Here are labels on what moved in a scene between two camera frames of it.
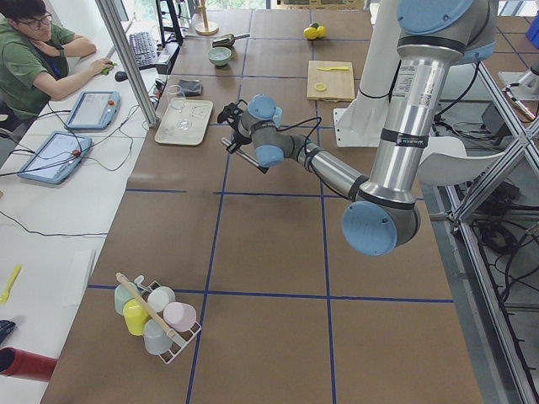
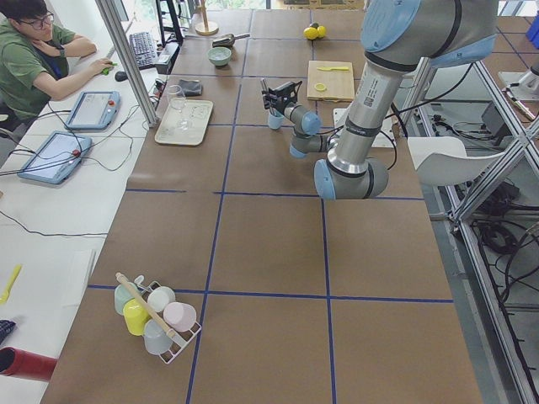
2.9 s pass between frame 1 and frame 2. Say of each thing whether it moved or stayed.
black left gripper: moved
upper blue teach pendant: stayed
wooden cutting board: stayed
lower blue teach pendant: stayed
